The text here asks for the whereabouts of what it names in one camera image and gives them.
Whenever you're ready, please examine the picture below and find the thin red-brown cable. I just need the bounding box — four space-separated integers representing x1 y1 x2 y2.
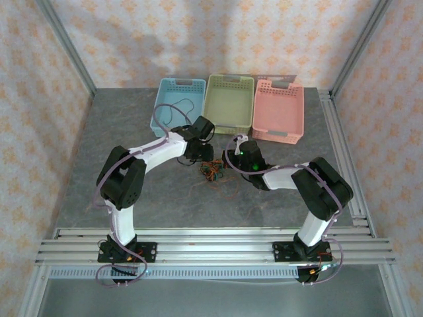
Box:
206 176 239 199

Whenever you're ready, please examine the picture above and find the thin orange cable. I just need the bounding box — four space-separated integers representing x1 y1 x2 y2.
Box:
200 158 229 176

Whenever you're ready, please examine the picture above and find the light blue perforated plastic basket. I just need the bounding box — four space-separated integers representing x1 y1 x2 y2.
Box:
150 77 208 139

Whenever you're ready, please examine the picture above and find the pale green perforated plastic basket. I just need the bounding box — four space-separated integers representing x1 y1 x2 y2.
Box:
202 74 255 136

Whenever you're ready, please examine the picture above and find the pink perforated plastic basket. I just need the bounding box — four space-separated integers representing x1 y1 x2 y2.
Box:
251 79 305 145

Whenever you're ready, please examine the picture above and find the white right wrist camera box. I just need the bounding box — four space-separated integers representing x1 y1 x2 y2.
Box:
232 133 249 156

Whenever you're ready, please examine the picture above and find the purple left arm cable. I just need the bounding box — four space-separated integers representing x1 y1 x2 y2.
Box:
93 104 194 289

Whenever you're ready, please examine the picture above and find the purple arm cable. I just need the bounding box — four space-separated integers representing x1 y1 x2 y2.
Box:
93 104 194 289
227 134 344 287

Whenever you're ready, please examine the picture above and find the aluminium side rail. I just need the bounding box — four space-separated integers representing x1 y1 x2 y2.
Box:
317 88 377 238

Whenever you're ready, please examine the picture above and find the aluminium base rail beam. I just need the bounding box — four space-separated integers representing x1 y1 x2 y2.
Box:
34 227 397 265

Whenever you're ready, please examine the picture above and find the grey slotted cable duct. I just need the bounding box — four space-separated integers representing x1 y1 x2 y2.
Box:
49 266 300 281

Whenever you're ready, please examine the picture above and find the small circuit board with wires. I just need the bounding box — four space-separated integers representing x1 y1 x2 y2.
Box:
309 262 340 277

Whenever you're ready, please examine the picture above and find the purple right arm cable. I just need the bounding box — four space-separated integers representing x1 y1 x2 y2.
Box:
227 134 344 287

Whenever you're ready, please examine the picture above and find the aluminium frame post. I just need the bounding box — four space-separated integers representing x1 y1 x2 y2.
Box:
330 0 394 97
34 0 97 97

